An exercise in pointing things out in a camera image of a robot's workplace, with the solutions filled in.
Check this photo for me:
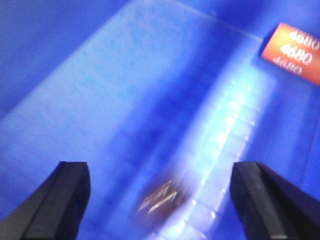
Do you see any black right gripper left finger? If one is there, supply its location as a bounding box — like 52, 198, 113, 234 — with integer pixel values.
0, 161, 91, 240

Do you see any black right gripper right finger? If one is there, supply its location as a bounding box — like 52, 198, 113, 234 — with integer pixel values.
230, 162, 320, 240

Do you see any blue bin centre lower shelf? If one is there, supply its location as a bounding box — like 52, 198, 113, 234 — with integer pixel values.
0, 0, 320, 240

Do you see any small brown foil item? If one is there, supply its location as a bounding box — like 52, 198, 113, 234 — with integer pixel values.
137, 180, 188, 215

